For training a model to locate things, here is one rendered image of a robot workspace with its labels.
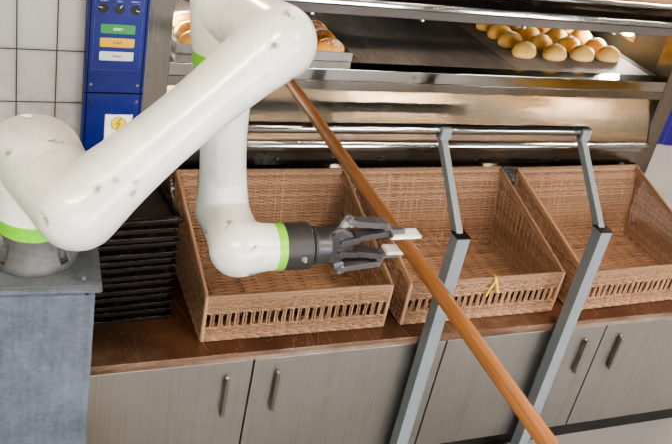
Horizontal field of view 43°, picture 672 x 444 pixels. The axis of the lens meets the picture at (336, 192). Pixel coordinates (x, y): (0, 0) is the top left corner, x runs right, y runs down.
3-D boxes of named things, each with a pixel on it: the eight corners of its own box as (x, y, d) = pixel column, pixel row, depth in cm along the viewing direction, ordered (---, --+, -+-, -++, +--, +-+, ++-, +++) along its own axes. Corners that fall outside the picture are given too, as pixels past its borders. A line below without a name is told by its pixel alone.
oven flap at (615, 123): (163, 145, 252) (164, 76, 248) (641, 146, 322) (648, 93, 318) (166, 147, 248) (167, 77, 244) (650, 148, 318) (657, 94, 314)
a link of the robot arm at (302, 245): (285, 282, 163) (293, 242, 159) (268, 248, 173) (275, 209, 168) (315, 280, 166) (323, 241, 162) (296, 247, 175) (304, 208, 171)
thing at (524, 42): (439, 2, 348) (443, -12, 345) (538, 9, 367) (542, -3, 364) (516, 60, 300) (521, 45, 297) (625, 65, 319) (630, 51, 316)
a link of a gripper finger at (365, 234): (334, 237, 172) (334, 231, 171) (385, 227, 175) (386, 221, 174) (340, 248, 169) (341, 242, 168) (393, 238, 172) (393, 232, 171)
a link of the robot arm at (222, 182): (200, 86, 149) (263, 81, 153) (187, 58, 158) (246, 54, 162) (201, 252, 169) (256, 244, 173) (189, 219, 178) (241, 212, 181)
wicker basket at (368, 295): (164, 244, 269) (172, 166, 256) (331, 237, 291) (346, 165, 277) (197, 345, 230) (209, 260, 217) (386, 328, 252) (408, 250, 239)
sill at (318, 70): (163, 66, 247) (165, 53, 245) (652, 85, 317) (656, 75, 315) (167, 75, 242) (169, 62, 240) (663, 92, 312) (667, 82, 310)
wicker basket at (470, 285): (339, 237, 292) (355, 165, 279) (481, 230, 314) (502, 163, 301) (398, 327, 254) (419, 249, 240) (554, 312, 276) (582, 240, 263)
